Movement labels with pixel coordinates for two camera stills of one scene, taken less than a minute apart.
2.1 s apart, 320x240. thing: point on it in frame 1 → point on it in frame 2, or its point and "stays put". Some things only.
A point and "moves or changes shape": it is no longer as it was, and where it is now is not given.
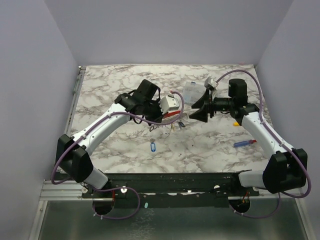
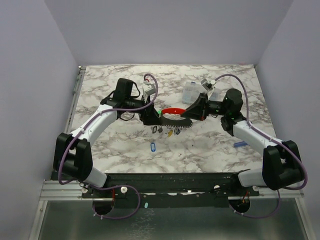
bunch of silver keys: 172,126 moves or changes shape
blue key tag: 153,147 stays put
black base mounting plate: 176,190 stays put
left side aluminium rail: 81,73 stays put
